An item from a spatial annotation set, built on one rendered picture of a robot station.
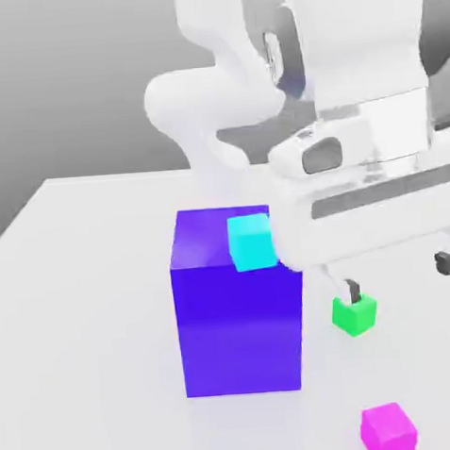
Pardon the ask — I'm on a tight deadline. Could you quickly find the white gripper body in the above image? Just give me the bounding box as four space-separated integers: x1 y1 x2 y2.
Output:
267 158 450 275

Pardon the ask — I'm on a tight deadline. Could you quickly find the small green cube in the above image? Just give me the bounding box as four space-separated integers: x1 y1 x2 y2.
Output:
329 290 381 341

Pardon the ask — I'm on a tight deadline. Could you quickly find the small cyan cube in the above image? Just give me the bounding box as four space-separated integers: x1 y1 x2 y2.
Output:
225 211 281 274

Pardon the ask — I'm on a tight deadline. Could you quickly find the small magenta cube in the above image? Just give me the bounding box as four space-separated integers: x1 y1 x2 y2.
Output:
357 400 421 450

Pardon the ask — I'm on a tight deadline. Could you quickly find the large blue box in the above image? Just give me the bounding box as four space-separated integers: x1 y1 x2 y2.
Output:
164 201 312 400

